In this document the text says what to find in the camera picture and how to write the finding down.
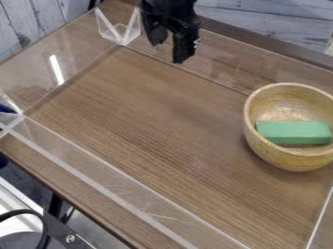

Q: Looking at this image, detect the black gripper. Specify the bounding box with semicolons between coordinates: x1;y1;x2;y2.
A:
140;0;201;64

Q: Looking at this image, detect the green rectangular block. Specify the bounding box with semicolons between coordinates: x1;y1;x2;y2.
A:
255;121;333;145

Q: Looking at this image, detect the light wooden bowl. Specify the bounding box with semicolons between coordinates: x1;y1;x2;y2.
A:
243;83;333;172

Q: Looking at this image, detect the black table leg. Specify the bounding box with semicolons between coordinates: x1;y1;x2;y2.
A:
48;194;64;219

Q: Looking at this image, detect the clear acrylic corner bracket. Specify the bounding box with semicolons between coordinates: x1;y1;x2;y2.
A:
94;7;142;46

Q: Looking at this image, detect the clear acrylic tray wall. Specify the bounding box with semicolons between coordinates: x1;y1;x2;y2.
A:
0;0;333;249

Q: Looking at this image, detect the grey metal base plate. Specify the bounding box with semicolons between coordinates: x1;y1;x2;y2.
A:
0;213;98;249

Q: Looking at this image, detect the black cable loop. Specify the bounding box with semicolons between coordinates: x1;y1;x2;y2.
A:
0;208;49;249

